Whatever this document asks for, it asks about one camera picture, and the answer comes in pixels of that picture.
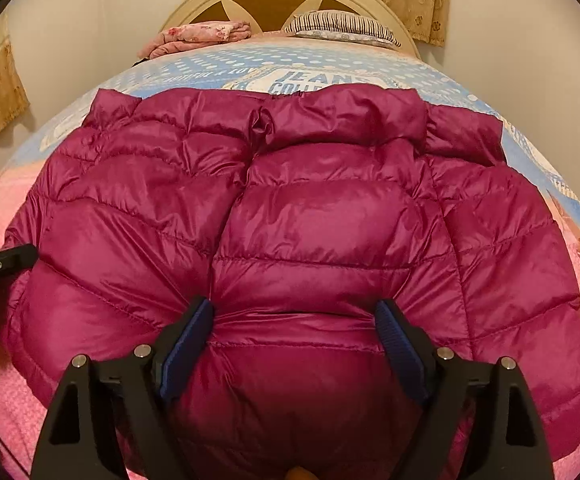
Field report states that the bed with blue-pink blanket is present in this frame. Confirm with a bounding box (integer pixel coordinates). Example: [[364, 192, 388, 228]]
[[0, 40, 580, 480]]

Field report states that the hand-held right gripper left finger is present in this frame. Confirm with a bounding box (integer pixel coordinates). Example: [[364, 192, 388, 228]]
[[30, 296, 215, 480]]

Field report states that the grey striped pillow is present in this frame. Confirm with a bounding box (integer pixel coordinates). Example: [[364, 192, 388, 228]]
[[285, 10, 402, 49]]

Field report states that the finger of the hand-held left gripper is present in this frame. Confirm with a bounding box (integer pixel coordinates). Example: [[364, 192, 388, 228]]
[[0, 244, 39, 293]]

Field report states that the pink folded blanket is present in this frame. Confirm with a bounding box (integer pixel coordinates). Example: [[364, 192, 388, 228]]
[[137, 20, 252, 60]]

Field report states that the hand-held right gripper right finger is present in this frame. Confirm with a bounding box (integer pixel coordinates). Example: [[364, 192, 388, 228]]
[[374, 299, 555, 480]]

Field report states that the magenta puffer jacket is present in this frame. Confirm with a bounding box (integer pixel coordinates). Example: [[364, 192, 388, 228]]
[[0, 84, 580, 480]]

